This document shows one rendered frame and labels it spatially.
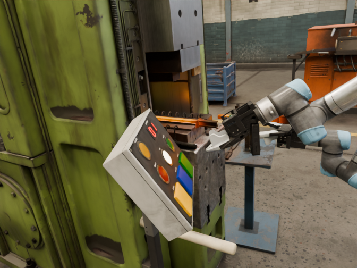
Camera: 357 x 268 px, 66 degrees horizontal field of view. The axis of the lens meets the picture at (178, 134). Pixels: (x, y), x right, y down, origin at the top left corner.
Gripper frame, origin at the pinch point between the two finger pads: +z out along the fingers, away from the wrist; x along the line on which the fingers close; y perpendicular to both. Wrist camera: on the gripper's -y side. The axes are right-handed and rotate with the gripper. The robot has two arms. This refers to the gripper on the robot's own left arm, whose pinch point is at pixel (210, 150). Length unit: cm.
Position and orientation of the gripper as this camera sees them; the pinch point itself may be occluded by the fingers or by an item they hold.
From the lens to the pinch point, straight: 93.3
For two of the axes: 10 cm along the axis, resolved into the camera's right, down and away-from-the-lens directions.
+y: -5.7, -7.7, -2.7
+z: -8.2, 5.1, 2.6
